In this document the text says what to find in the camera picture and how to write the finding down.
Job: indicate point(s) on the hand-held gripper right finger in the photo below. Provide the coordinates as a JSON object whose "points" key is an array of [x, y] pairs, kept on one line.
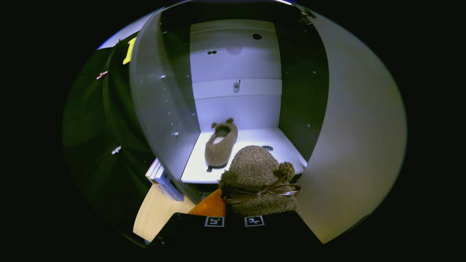
{"points": [[276, 231]]}

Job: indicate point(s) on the grey shoe cabinet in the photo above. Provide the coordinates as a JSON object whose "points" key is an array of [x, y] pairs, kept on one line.
{"points": [[236, 62]]}

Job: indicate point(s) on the white book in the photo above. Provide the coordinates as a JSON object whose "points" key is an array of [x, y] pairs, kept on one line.
{"points": [[153, 171]]}

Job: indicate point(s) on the black backdrop cloth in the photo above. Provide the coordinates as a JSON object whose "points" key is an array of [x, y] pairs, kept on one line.
{"points": [[87, 127]]}

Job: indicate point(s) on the brown fuzzy shoe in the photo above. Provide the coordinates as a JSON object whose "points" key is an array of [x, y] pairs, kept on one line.
{"points": [[255, 167], [220, 145]]}

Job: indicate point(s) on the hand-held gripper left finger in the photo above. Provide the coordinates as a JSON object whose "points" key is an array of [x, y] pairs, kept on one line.
{"points": [[189, 231]]}

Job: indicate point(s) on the white cloth clip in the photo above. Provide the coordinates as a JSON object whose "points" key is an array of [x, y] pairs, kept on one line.
{"points": [[116, 150]]}

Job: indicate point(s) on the pink cloth clip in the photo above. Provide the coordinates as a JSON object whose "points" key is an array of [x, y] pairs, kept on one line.
{"points": [[102, 75]]}

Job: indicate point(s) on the white shoe cabinet door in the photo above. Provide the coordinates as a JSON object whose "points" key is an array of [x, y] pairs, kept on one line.
{"points": [[356, 145]]}

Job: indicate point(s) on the grey-blue book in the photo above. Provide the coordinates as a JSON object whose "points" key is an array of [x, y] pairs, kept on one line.
{"points": [[169, 189]]}

